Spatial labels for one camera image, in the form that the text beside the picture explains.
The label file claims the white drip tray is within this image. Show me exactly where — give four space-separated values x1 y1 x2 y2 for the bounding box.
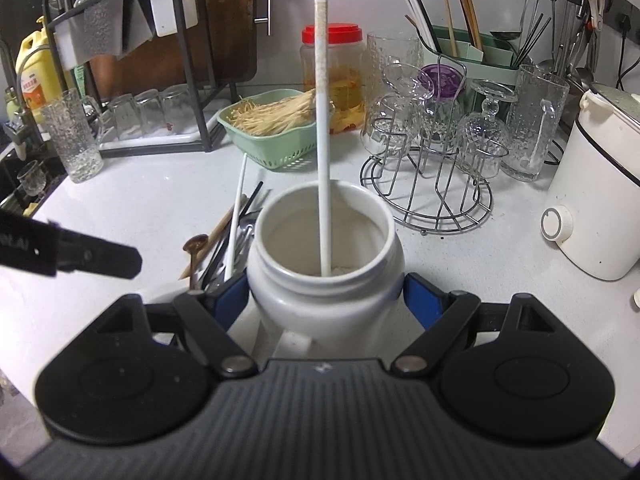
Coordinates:
98 122 231 152

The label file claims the wine glass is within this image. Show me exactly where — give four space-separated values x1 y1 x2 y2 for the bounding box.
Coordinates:
455 80 518 181
360 62 436 158

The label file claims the tan wooden chopstick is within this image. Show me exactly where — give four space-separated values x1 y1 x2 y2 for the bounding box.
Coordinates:
179 194 249 280

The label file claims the textured glass mug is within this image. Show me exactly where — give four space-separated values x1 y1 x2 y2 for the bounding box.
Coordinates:
500 64 571 182
366 31 423 111

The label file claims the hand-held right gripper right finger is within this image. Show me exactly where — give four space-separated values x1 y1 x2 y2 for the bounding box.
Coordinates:
390 272 556 379

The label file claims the white mug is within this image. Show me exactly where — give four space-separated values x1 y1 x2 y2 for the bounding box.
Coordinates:
246 182 407 360

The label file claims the wire glass drying rack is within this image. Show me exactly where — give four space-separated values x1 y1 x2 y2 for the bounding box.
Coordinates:
360 55 493 234

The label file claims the white electric cooking pot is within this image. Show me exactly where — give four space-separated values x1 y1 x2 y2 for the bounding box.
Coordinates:
540 82 640 309

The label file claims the steel ladle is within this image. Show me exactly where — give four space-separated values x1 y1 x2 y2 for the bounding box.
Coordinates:
489 0 546 42

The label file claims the white chopstick yellowed band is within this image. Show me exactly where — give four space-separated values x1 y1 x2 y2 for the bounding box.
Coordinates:
314 0 334 278

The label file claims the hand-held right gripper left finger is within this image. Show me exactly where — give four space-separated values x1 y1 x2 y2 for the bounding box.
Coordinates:
95 274 258 379

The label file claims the black power cable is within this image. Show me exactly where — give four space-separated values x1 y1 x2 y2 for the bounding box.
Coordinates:
614 35 632 90

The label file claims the kitchen sink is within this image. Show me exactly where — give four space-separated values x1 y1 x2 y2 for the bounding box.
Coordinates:
0 142 68 221

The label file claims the bundle of pale thin sticks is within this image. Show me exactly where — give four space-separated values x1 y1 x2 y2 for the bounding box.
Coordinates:
227 89 318 136

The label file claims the red-lidded plastic jar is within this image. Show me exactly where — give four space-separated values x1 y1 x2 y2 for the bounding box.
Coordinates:
300 22 368 133

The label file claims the bunch of white chopsticks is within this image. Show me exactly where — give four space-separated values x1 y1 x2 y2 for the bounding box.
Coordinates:
395 0 441 53

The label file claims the green plastic basket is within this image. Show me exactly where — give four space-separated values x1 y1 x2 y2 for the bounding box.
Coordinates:
217 89 336 168

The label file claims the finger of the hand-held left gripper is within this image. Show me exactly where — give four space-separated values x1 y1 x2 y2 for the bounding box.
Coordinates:
55 227 143 281

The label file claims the textured glass tumbler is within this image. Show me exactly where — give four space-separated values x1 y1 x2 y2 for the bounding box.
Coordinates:
40 89 104 184

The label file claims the black chopstick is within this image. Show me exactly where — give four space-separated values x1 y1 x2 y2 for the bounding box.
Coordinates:
197 182 264 283

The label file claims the small metal spoon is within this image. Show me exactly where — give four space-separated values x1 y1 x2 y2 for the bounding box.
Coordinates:
210 209 262 291

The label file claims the bunch of black chopsticks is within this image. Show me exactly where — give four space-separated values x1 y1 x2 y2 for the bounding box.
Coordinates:
515 14 552 68

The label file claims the black metal dish rack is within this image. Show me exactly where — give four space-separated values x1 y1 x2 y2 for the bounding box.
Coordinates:
42 0 238 154

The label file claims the small stemmed glass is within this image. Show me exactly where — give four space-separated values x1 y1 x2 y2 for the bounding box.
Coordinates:
17 160 47 197

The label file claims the wooden cutting board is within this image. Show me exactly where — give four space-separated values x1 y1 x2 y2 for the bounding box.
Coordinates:
90 0 258 103

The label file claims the small clear glass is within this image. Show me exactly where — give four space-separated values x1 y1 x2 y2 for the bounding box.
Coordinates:
105 94 137 138
132 89 166 136
160 84 194 133

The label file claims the bunch of wooden chopsticks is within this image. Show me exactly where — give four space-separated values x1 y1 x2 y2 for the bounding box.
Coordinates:
442 0 485 56

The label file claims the grey textured dish cloth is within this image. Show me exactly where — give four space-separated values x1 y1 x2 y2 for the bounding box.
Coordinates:
52 0 153 58

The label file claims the yellow oil bottle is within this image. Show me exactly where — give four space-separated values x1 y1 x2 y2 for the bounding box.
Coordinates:
15 17 76 126

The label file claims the green utensil holder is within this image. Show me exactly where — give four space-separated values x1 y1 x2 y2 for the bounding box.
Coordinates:
422 25 523 106

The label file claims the wall power outlet strip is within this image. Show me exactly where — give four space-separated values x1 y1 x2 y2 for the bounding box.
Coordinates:
600 0 640 38

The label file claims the brown wooden spoon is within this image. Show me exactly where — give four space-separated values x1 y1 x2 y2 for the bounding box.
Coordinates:
182 234 210 291

